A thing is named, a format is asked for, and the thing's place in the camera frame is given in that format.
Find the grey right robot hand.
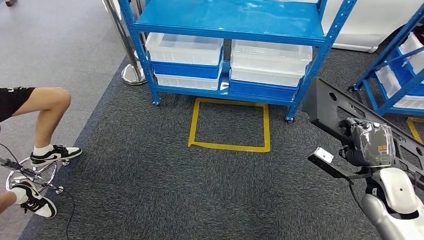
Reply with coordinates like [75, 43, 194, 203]
[338, 117, 397, 168]

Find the black plastic mounting part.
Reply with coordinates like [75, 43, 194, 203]
[302, 77, 424, 191]

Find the blue metal shelf rack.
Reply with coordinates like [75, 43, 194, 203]
[117, 0, 359, 123]

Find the yellow tape floor square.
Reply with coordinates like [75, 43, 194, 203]
[406, 116, 424, 144]
[187, 97, 271, 154]

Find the blue wheeled rack cart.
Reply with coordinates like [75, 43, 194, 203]
[347, 3, 424, 117]

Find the white car with red stripe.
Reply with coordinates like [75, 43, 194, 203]
[274, 0, 424, 54]

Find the dark grey carpet mat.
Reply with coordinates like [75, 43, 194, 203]
[18, 46, 424, 240]

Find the chrome stool base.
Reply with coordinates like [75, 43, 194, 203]
[5, 156, 71, 195]

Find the person's right leg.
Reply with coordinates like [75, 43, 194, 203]
[0, 187, 29, 216]

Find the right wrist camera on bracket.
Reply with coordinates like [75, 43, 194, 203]
[307, 147, 374, 181]

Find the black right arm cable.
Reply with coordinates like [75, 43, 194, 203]
[347, 179, 366, 214]

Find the chrome stanchion post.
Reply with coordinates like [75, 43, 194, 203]
[101, 0, 147, 86]

